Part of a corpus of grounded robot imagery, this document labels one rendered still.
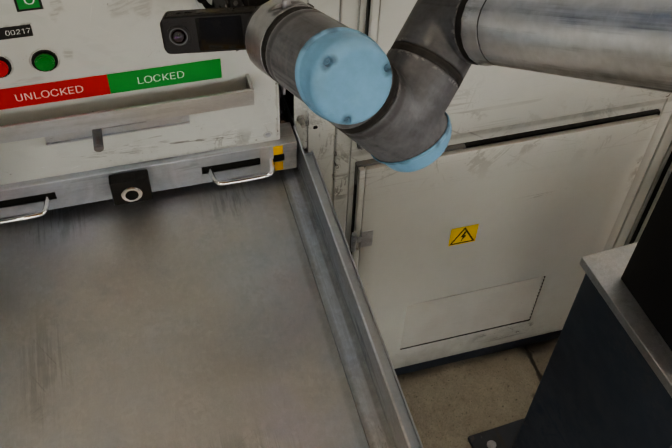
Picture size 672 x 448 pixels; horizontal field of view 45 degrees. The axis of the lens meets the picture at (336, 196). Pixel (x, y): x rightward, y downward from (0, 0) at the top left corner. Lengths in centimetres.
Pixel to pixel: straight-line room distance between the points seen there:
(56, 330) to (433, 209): 75
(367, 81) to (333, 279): 48
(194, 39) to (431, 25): 27
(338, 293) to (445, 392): 96
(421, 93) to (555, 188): 86
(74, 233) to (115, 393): 30
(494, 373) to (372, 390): 108
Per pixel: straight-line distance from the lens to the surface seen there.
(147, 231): 131
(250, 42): 91
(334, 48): 79
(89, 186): 132
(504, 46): 85
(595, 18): 78
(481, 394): 214
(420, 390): 212
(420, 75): 89
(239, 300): 121
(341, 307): 119
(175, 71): 120
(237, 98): 119
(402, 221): 160
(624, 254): 149
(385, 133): 87
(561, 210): 178
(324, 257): 125
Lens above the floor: 183
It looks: 47 degrees down
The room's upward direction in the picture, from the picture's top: 3 degrees clockwise
